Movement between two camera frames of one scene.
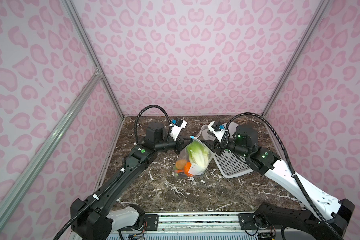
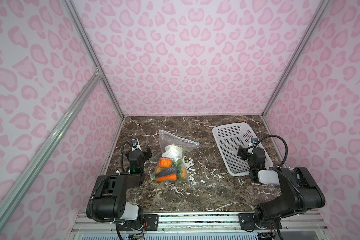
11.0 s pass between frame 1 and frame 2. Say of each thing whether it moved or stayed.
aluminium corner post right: stayed
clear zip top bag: moved
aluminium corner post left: stayed
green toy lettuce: moved
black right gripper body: moved
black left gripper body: moved
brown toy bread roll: moved
